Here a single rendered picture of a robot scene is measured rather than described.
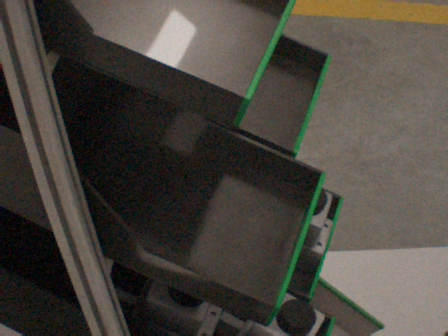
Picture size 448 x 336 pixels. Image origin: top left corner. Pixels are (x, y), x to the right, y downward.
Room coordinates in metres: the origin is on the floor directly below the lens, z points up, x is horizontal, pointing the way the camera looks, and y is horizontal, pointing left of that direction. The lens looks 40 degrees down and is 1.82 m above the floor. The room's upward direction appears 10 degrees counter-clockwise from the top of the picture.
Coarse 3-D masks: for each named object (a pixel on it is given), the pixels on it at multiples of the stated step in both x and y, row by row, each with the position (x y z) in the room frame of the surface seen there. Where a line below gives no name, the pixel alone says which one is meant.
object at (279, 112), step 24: (288, 48) 0.67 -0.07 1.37; (312, 48) 0.67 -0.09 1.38; (264, 72) 0.65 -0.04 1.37; (288, 72) 0.66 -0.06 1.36; (312, 72) 0.66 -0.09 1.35; (264, 96) 0.62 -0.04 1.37; (288, 96) 0.63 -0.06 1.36; (312, 96) 0.61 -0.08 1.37; (264, 120) 0.60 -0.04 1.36; (288, 120) 0.60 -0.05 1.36; (264, 144) 0.55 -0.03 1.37; (288, 144) 0.58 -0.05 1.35
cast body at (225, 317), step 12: (288, 300) 0.49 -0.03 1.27; (300, 300) 0.49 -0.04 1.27; (288, 312) 0.48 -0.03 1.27; (300, 312) 0.48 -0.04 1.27; (312, 312) 0.48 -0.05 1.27; (228, 324) 0.50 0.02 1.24; (240, 324) 0.50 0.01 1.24; (252, 324) 0.48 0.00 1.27; (276, 324) 0.47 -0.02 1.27; (288, 324) 0.47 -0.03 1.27; (300, 324) 0.47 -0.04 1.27; (312, 324) 0.47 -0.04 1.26
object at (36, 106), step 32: (0, 0) 0.42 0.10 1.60; (32, 0) 0.43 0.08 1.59; (0, 32) 0.42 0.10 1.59; (32, 32) 0.43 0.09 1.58; (32, 64) 0.41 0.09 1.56; (32, 96) 0.41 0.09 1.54; (32, 128) 0.42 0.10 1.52; (64, 128) 0.43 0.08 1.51; (32, 160) 0.42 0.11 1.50; (64, 160) 0.42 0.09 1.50; (64, 192) 0.41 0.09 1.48; (64, 224) 0.42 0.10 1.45; (64, 256) 0.42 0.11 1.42; (96, 256) 0.42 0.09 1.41; (96, 288) 0.41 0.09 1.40; (96, 320) 0.42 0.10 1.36
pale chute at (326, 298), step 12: (324, 288) 0.67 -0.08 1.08; (336, 288) 0.67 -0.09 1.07; (312, 300) 0.68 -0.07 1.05; (324, 300) 0.67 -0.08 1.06; (336, 300) 0.67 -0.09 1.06; (348, 300) 0.66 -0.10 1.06; (324, 312) 0.67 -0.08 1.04; (336, 312) 0.67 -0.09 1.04; (348, 312) 0.66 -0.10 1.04; (360, 312) 0.66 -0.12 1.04; (336, 324) 0.67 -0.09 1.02; (348, 324) 0.66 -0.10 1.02; (360, 324) 0.66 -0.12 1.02; (372, 324) 0.65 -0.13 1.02
